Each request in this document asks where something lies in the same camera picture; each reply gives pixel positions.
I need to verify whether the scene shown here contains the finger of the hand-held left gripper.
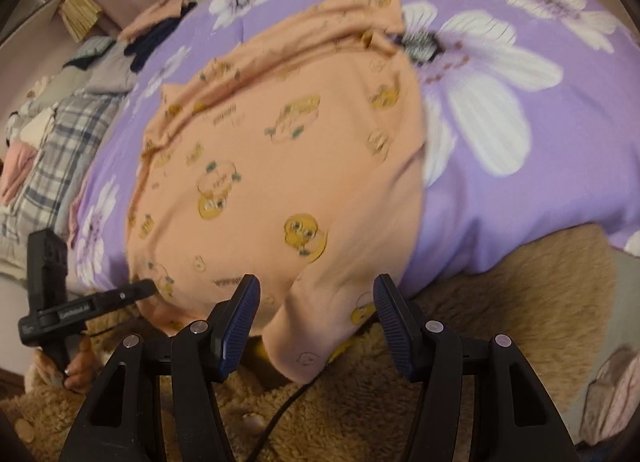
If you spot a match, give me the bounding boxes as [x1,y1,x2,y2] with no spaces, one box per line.
[82,279,157,316]

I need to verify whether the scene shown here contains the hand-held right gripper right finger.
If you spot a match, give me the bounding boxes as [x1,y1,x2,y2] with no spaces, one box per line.
[372,273,571,462]

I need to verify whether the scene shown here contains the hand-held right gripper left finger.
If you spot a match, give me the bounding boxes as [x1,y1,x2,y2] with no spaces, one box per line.
[59,273,262,462]

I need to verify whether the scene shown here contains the orange printed shirt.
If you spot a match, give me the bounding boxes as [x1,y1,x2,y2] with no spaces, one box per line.
[124,0,431,385]

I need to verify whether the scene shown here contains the dark navy clothes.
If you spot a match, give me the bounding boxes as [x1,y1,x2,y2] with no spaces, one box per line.
[124,2,198,73]

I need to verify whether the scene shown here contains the pink folded clothes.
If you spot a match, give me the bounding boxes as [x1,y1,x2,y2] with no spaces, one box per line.
[120,0,198,40]

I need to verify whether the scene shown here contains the person's left hand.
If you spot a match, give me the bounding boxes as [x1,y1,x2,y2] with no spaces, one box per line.
[60,339,97,392]

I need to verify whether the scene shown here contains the pink crumpled cloth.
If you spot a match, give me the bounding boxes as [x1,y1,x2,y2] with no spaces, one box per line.
[0,139,38,203]

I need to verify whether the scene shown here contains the grey plaid quilt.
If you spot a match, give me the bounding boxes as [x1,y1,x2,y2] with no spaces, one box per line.
[0,92,131,273]

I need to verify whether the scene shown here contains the cream crumpled cloth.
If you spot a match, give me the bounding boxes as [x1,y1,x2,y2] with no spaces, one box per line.
[17,107,56,148]

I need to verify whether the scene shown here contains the purple floral blanket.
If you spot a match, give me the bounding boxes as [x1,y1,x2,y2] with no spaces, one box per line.
[70,0,640,293]

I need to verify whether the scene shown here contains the grey pillow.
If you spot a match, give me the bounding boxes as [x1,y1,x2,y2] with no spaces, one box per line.
[90,50,138,93]

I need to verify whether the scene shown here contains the pink patterned cloth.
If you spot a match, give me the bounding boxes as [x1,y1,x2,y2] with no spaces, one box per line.
[585,347,640,445]

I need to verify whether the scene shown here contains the blue striped pillow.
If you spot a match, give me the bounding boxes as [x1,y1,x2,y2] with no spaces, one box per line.
[62,37,118,68]

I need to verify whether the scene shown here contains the yellow pleated cloth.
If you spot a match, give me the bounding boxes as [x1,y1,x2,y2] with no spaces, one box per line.
[60,0,103,43]

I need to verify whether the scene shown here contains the black cable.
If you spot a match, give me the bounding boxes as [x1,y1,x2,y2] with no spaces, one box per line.
[247,322,381,462]

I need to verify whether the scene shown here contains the white wall shelf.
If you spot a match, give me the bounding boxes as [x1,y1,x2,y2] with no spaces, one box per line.
[0,0,68,48]

